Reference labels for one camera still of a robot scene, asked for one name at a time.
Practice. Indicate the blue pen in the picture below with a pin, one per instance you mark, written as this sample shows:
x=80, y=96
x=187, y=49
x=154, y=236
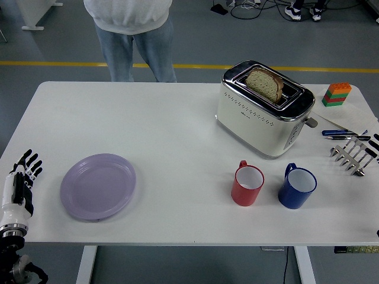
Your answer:
x=333, y=132

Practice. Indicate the white furniture base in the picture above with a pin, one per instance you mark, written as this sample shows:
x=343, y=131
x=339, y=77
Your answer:
x=32, y=12

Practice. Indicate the white table leg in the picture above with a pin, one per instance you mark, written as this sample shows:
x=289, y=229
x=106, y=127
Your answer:
x=305, y=266
x=86, y=266

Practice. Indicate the white paper sheet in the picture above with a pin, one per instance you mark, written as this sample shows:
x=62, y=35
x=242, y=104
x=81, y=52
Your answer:
x=355, y=115

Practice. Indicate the cream and chrome toaster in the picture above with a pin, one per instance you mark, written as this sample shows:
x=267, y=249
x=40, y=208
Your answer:
x=251, y=130

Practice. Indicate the metal toast rack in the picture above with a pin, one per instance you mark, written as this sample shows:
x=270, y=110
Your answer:
x=346, y=158

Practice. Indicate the white power strip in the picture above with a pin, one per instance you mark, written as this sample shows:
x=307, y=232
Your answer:
x=251, y=1

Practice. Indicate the red mug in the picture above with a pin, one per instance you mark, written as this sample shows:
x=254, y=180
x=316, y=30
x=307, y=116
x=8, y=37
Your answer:
x=244, y=196

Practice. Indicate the purple plate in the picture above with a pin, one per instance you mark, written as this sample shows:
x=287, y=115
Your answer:
x=97, y=186

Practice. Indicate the bread slice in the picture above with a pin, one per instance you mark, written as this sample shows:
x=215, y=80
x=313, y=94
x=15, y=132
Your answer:
x=263, y=85

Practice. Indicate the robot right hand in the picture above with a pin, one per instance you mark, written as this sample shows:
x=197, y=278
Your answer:
x=373, y=144

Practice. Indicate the black pen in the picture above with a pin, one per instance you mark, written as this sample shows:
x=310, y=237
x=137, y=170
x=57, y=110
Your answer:
x=343, y=138

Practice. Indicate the white table label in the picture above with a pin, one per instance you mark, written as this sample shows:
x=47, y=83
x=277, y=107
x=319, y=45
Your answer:
x=272, y=248

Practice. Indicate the black foot pedal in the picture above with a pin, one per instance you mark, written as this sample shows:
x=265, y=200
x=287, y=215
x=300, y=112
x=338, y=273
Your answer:
x=219, y=9

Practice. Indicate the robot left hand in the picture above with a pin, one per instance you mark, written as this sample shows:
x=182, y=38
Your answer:
x=14, y=207

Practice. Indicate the chair leg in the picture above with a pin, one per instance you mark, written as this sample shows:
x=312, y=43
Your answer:
x=3, y=35

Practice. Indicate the table control panel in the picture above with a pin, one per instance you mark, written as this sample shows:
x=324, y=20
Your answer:
x=355, y=250

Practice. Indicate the person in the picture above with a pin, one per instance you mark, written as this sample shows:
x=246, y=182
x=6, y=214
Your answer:
x=130, y=14
x=293, y=12

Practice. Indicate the toy brick stack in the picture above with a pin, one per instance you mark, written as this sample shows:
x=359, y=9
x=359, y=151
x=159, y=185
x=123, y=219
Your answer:
x=334, y=97

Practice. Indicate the blue mug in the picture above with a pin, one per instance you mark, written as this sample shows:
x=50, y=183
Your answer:
x=291, y=198

